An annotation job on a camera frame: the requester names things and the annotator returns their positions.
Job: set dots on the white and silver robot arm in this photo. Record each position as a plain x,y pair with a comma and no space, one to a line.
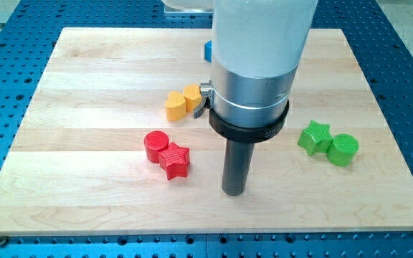
256,49

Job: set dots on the blue block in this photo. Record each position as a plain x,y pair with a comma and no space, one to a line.
208,51

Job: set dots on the red cylinder block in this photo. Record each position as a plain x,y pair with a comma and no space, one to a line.
155,142

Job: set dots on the green cylinder block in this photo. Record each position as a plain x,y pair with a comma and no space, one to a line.
342,149

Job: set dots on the yellow heart block front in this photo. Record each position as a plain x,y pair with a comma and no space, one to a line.
175,106

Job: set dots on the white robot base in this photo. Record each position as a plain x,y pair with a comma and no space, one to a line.
187,6

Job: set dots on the yellow heart block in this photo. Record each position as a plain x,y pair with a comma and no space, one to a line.
192,97
175,106

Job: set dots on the green star block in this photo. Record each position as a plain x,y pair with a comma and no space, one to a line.
316,138

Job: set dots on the black clamp ring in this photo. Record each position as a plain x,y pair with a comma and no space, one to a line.
247,135

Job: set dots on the red star block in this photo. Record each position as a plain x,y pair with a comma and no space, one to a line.
175,161

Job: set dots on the yellow heart block rear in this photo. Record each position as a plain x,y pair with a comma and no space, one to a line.
192,97

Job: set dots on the light wooden board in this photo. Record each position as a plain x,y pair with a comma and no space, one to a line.
78,164

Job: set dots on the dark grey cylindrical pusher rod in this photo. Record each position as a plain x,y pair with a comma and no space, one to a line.
237,160

